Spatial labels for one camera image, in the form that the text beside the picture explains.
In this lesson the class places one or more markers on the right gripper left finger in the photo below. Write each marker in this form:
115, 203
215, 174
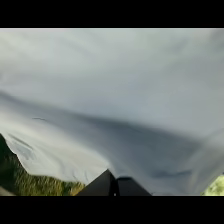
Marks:
101, 186

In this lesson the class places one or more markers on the grey shirt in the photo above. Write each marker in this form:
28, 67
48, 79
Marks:
113, 100

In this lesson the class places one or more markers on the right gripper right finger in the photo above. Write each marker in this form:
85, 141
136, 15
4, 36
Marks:
131, 187

